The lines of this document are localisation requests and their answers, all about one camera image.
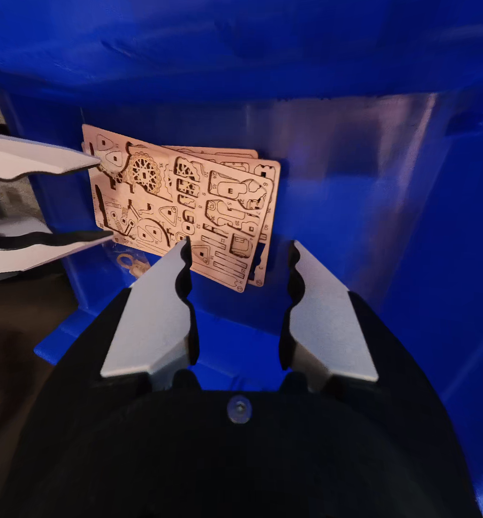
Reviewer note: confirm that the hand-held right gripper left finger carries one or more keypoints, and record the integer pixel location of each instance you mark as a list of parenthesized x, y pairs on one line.
[(144, 323)]

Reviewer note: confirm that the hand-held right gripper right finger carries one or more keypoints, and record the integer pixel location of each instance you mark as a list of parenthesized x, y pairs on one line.
[(330, 327)]

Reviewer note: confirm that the blue plastic bin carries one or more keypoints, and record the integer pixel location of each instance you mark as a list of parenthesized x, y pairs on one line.
[(346, 243)]

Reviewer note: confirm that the small wooden puzzle piece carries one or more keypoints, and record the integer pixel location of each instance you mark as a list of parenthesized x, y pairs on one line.
[(130, 265)]

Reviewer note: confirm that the person's brown clothing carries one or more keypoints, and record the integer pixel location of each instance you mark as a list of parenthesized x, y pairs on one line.
[(23, 323)]

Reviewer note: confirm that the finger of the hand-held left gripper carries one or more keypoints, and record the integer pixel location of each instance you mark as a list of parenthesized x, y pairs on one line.
[(31, 255), (23, 156)]

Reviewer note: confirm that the wooden puzzle sheet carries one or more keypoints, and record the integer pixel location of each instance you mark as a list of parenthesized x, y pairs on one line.
[(164, 226), (259, 259)]

